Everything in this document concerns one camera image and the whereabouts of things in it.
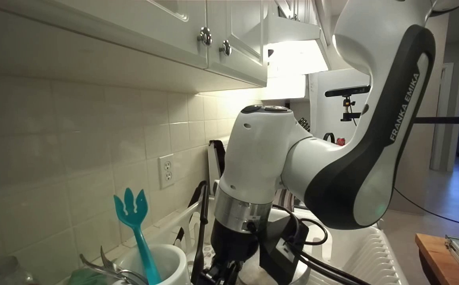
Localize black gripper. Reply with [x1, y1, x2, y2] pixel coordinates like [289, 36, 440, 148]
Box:
[202, 221, 258, 285]

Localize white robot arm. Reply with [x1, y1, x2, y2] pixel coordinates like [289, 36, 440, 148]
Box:
[209, 0, 440, 285]

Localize white plastic dish rack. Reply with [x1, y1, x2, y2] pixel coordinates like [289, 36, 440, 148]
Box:
[150, 204, 408, 285]

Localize white kitchen stove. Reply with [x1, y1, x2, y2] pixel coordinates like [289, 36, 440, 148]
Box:
[207, 136, 229, 194]

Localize teal plastic salad fork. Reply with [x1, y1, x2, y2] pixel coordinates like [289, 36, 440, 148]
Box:
[114, 188, 159, 285]

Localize silver metal tongs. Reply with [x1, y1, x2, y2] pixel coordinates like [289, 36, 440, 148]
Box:
[79, 251, 148, 285]

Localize white range hood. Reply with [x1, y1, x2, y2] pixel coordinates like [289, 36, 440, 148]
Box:
[254, 0, 327, 99]

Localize white upper cabinets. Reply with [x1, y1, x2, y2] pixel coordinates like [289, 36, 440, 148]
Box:
[0, 0, 267, 91]

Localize wooden table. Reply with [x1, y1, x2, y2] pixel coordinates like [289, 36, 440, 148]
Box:
[414, 232, 459, 285]

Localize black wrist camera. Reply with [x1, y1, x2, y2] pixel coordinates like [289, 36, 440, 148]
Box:
[258, 215, 308, 285]

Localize white wall outlet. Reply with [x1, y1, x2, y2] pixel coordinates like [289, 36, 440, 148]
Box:
[158, 153, 175, 188]

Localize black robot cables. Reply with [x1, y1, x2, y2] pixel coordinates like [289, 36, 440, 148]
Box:
[270, 202, 459, 285]

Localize black camera on stand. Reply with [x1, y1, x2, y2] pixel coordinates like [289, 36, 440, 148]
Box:
[324, 85, 370, 121]

